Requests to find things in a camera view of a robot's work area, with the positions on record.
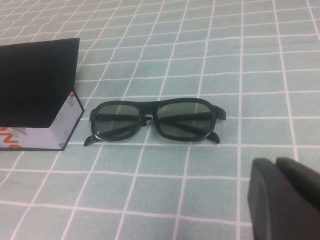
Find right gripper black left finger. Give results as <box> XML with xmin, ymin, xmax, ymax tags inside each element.
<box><xmin>246</xmin><ymin>157</ymin><xmax>320</xmax><ymax>240</ymax></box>

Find black printed glasses case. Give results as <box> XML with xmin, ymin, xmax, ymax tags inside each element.
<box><xmin>0</xmin><ymin>37</ymin><xmax>85</xmax><ymax>152</ymax></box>

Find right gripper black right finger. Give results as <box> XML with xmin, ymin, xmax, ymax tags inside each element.
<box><xmin>276</xmin><ymin>156</ymin><xmax>320</xmax><ymax>201</ymax></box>

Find black frame sunglasses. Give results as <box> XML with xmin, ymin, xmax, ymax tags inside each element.
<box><xmin>83</xmin><ymin>97</ymin><xmax>228</xmax><ymax>148</ymax></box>

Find green white grid tablecloth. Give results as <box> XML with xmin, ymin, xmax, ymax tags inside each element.
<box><xmin>0</xmin><ymin>0</ymin><xmax>320</xmax><ymax>240</ymax></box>

